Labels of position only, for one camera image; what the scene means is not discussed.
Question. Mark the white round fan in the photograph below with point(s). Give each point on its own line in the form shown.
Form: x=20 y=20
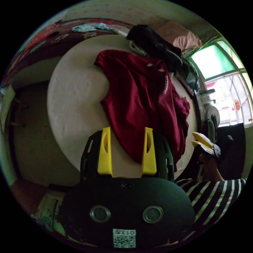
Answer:
x=212 y=115

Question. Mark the red floral quilt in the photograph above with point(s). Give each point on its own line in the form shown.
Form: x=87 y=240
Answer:
x=49 y=37

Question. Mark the bed with white cover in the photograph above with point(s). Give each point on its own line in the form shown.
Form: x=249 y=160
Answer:
x=75 y=98

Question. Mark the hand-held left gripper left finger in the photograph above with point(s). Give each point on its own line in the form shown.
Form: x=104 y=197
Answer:
x=104 y=156

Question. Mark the window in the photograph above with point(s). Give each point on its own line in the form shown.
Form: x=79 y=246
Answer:
x=214 y=59

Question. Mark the pink rolled blanket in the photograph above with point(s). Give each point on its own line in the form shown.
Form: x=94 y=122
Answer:
x=183 y=39

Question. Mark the person's body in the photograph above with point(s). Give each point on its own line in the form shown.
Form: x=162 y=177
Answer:
x=213 y=199

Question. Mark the light blue cloth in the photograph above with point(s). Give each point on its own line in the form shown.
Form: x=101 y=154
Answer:
x=89 y=27

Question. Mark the red long sleeve shirt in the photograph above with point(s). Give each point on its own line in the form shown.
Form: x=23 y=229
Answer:
x=138 y=98

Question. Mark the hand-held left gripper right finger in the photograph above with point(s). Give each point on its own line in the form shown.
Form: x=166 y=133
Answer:
x=149 y=158

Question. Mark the person's right hand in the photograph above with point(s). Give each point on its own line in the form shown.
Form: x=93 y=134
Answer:
x=209 y=166

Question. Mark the pile of clothes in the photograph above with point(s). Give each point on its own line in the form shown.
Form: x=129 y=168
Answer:
x=156 y=42

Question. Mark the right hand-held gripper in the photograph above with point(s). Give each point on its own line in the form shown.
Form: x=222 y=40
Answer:
x=214 y=151

